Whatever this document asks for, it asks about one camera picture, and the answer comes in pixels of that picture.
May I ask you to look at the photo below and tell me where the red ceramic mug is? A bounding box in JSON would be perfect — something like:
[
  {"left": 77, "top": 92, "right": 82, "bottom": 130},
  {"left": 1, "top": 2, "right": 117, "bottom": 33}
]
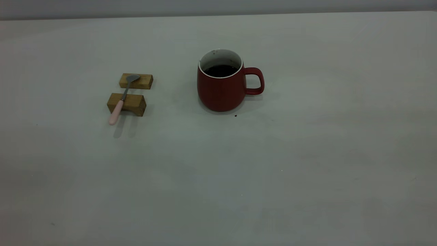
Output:
[{"left": 197, "top": 49, "right": 265, "bottom": 112}]

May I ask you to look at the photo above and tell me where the pink handled metal spoon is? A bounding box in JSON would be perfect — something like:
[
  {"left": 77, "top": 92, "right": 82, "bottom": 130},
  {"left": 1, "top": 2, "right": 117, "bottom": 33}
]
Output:
[{"left": 108, "top": 74, "right": 141, "bottom": 125}]

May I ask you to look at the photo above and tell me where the flat wooden block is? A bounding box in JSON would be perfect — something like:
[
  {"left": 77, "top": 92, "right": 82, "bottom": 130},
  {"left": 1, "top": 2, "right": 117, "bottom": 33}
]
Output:
[{"left": 119, "top": 73, "right": 154, "bottom": 90}]

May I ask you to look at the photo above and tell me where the arched wooden block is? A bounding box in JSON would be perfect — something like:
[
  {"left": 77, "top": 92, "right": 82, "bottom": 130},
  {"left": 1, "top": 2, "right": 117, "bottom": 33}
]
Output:
[{"left": 107, "top": 93, "right": 147, "bottom": 117}]

